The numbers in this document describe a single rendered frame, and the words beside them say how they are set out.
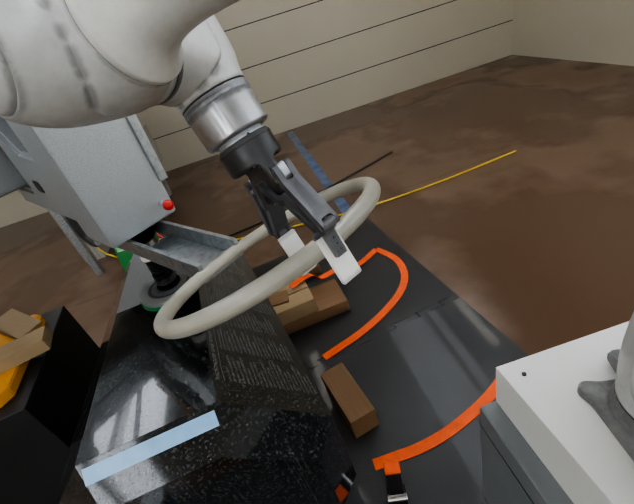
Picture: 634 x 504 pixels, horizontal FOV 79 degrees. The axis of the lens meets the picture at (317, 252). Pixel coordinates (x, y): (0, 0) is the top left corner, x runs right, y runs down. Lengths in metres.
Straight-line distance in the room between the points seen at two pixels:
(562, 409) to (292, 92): 5.70
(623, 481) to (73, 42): 0.81
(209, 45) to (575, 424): 0.76
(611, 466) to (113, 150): 1.22
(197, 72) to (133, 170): 0.76
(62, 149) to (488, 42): 6.71
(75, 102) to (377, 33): 6.14
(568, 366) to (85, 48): 0.85
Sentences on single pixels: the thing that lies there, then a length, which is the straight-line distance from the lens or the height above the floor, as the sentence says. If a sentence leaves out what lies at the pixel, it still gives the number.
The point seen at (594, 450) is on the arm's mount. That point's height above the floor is 0.92.
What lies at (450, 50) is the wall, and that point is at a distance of 6.95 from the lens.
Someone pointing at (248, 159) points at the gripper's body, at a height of 1.44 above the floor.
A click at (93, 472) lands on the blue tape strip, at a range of 1.14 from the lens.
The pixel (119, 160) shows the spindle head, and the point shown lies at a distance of 1.19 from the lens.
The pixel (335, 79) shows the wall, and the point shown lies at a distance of 6.26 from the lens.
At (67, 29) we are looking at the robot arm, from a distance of 0.35.
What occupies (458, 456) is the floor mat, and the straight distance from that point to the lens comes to 1.75.
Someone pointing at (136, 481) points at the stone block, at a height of 0.79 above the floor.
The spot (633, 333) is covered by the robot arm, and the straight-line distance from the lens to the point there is 0.68.
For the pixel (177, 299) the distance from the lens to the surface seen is 0.83.
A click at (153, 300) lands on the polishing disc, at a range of 1.38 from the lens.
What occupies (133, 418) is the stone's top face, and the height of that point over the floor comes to 0.85.
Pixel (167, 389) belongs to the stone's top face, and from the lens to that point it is 1.13.
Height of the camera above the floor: 1.58
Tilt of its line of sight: 33 degrees down
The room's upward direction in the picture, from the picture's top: 18 degrees counter-clockwise
